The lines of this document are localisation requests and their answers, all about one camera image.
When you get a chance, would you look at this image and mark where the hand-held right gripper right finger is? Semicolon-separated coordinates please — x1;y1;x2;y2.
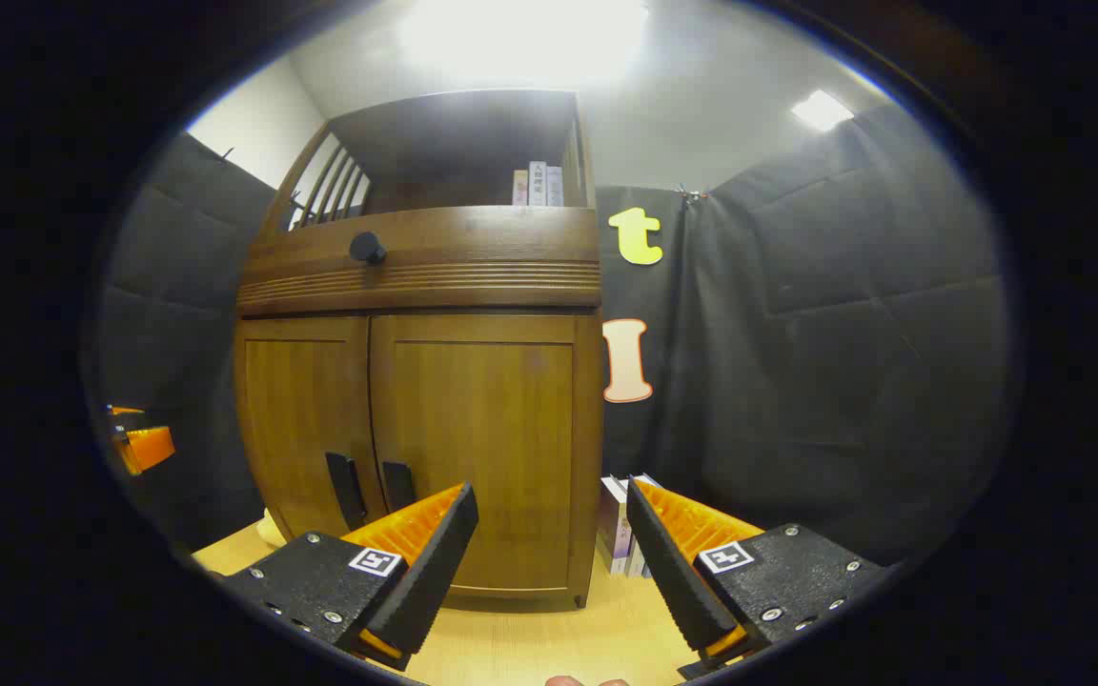
625;476;895;681

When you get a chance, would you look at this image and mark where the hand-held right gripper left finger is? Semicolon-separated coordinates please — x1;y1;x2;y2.
213;481;480;673

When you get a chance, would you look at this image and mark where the wooden shoe cabinet door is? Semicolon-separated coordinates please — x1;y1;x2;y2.
236;316;388;539
368;313;580;596

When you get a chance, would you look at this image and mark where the wooden double-door shoe cabinet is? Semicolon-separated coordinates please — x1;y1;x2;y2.
234;89;605;611

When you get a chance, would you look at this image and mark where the wooden cabinet drawer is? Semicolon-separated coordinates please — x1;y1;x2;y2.
236;205;602;318

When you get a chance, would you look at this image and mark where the white purple book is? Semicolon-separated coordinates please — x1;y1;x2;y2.
597;474;633;575

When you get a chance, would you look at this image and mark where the black backdrop cloth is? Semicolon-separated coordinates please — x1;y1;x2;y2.
82;103;1022;568

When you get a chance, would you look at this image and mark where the small ceiling light panel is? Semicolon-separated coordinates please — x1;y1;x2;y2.
790;90;855;132

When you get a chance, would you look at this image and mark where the large ceiling light panel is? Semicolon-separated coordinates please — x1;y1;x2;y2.
396;0;650;87

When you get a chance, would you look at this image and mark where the black door handle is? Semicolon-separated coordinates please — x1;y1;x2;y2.
325;452;369;532
381;461;417;514

